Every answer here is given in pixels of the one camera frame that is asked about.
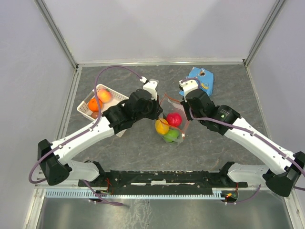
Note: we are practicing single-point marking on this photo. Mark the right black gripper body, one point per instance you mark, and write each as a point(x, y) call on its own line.
point(186, 106)

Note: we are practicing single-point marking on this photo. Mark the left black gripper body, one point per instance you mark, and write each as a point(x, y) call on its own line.
point(151, 112)

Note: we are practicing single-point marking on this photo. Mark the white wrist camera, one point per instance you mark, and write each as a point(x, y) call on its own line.
point(189, 84)
point(150, 86)

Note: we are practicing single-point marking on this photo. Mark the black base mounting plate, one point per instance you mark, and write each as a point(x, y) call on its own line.
point(153, 183)

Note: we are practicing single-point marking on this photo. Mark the brown kiwi toy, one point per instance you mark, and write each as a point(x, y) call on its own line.
point(95, 115)

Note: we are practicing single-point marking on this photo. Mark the orange toy fruit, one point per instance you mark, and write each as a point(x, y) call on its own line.
point(94, 105)

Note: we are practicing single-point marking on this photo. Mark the red apple toy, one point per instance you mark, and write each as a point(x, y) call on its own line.
point(174, 119)

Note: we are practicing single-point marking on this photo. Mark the blue patterned cloth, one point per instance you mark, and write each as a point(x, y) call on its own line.
point(206, 78)

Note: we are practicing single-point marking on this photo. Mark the green watermelon toy ball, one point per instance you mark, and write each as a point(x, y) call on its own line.
point(171, 135)

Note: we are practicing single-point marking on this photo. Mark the white perforated plastic basket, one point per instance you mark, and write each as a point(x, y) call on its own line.
point(112, 110)

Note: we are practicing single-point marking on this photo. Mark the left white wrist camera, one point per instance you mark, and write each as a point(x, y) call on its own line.
point(150, 86)

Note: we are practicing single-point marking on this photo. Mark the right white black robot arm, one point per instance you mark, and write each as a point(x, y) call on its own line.
point(282, 168)

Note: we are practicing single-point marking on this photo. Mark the yellow lemon toy fruit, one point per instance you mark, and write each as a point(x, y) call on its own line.
point(161, 126)

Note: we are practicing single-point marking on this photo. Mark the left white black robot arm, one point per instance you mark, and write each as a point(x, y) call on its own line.
point(56, 158)

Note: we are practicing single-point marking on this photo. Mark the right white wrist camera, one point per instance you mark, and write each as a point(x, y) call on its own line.
point(189, 84)

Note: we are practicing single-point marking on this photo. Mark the peach toy fruit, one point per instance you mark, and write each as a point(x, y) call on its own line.
point(104, 95)

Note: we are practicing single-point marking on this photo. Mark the clear zip bag orange zipper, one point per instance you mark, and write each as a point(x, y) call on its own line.
point(170, 105)

